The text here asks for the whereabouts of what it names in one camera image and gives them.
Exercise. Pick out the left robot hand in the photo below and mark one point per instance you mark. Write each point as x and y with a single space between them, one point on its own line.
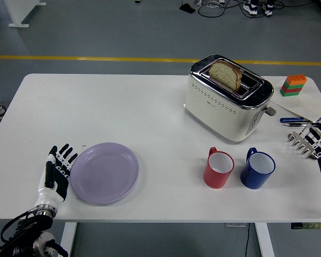
61 184

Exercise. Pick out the purple plastic plate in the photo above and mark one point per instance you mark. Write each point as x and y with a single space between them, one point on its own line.
104 174

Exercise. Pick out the brown bread slice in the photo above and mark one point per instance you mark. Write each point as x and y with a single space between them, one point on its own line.
224 73

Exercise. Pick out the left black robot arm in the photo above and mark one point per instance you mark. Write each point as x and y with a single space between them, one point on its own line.
29 233

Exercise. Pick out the metal toast rack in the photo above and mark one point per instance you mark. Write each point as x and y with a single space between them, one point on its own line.
297 139

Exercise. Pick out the black pen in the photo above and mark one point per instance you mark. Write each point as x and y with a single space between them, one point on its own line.
297 124

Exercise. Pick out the white table leg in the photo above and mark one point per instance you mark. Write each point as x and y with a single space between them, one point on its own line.
67 241
264 241

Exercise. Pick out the blue pen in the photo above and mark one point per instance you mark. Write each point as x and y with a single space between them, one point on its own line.
290 119

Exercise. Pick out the white paper sheets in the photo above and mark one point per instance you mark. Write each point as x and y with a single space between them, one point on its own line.
307 104

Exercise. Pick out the black table control panel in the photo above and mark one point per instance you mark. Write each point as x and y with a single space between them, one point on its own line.
297 226

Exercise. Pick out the blue enamel mug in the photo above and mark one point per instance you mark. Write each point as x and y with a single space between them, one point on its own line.
254 179

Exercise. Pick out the orange green red brick stack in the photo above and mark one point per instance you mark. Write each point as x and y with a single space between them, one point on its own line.
293 85

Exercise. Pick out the red enamel mug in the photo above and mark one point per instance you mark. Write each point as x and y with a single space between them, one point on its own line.
216 179

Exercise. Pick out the cream chrome toaster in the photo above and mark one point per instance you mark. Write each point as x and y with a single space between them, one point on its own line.
216 112

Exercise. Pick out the white black sneaker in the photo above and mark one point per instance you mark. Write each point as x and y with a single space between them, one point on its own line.
250 8
268 8

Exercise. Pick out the white furniture base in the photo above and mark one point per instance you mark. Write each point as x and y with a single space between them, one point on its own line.
16 13

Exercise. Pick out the black foot pedal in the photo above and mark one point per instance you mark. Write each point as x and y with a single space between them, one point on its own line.
187 8

